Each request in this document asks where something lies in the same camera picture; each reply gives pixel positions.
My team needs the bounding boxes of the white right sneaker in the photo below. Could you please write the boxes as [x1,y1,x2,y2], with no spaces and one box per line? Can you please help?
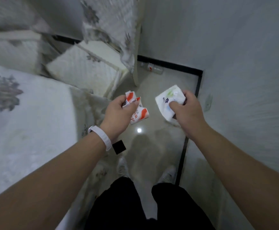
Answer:
[157,165,177,185]

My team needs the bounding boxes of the table with cream floral tablecloth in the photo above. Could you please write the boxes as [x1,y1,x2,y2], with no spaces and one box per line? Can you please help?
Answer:
[0,63,111,230]

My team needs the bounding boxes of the white tissue packet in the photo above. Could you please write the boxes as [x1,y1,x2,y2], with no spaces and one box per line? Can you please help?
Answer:
[155,85,187,122]

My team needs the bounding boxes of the black trousers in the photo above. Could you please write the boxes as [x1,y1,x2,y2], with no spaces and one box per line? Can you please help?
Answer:
[84,176,216,230]

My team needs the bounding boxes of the white left sneaker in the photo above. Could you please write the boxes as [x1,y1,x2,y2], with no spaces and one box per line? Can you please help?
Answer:
[116,157,130,179]

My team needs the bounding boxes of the person's right hand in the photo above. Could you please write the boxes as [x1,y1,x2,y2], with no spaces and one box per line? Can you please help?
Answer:
[169,90,208,142]

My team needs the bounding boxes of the person's left hand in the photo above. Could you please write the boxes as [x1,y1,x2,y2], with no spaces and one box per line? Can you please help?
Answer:
[99,94,140,143]

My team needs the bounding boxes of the person's right forearm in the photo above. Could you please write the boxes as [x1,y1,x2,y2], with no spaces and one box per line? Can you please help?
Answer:
[193,123,279,230]

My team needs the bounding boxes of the black baseboard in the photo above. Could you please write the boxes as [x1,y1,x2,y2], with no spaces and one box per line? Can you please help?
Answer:
[52,34,203,186]

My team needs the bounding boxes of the cream quilted cover chair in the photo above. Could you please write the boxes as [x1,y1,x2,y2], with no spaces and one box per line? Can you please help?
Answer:
[0,0,58,76]
[46,0,146,100]

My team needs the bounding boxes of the white sneaker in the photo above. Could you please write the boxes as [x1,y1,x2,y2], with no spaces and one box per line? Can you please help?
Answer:
[116,157,130,179]
[157,165,177,185]

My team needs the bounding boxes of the clear plastic bottle red label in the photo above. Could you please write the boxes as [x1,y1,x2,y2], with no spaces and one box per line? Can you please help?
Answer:
[140,62,164,75]

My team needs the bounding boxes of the smartwatch with white band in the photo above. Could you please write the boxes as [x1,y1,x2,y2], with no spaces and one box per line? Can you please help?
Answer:
[88,126,113,152]

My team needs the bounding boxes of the person's left forearm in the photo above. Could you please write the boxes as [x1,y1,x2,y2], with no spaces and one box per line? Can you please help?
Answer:
[0,133,106,230]

